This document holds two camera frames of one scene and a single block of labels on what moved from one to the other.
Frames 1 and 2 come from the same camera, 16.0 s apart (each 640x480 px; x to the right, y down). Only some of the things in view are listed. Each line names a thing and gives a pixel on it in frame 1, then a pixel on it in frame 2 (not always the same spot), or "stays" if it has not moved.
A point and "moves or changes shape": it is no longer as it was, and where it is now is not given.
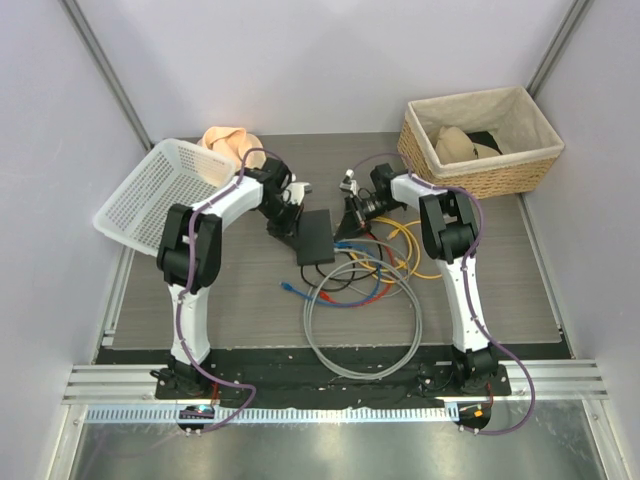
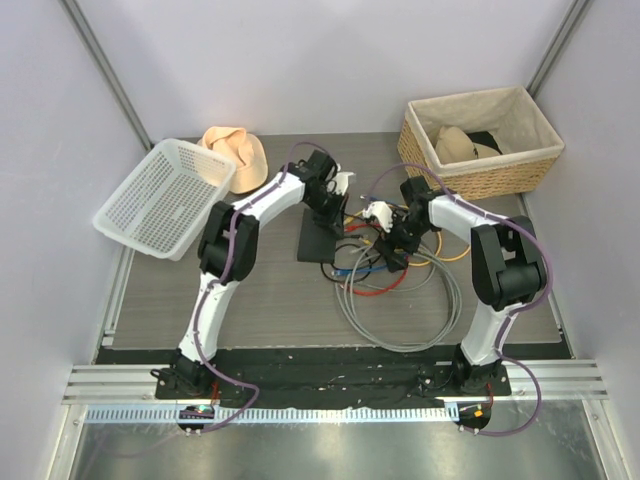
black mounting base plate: x=329 y=381 stays
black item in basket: x=484 y=138 stays
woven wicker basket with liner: x=492 y=143 stays
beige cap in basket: x=453 y=145 stays
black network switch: x=315 y=244 stays
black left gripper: x=284 y=232 to x=335 y=220
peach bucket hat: x=234 y=142 stays
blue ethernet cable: x=344 y=304 moves or changes shape
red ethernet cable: x=328 y=298 moves or changes shape
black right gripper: x=352 y=226 to x=388 y=245
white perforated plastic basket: x=173 y=173 stays
